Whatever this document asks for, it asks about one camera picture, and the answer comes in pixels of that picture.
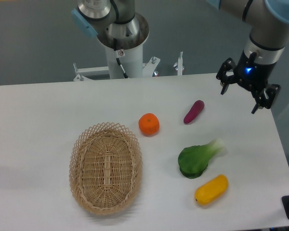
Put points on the woven wicker basket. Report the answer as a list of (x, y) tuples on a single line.
[(105, 170)]

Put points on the purple sweet potato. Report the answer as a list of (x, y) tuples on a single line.
[(194, 112)]

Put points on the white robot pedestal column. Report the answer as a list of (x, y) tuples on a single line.
[(124, 63)]

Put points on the white bracket with bolt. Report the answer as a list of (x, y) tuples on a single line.
[(178, 66)]

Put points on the yellow mango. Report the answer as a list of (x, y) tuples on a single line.
[(212, 190)]

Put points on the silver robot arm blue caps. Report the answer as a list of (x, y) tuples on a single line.
[(122, 32)]

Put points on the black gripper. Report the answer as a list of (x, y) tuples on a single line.
[(252, 77)]

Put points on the white pedestal base frame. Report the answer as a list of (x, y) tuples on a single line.
[(99, 73)]

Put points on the orange tangerine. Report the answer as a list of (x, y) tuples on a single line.
[(149, 124)]

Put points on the green bok choy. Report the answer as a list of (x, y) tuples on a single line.
[(194, 160)]

